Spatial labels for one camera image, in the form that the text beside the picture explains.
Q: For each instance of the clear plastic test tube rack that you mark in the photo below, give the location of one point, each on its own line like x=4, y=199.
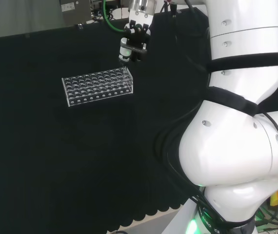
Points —
x=97, y=85

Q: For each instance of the black bench cloth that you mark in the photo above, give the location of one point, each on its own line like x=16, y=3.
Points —
x=56, y=158

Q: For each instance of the metal cloth clip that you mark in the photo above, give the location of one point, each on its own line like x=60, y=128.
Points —
x=79, y=26

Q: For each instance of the clear glass test tube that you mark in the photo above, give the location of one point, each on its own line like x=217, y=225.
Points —
x=125, y=69

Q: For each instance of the grey metal cabinet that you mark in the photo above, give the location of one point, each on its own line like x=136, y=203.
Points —
x=75, y=11

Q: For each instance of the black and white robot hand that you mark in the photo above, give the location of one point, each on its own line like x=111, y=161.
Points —
x=136, y=39

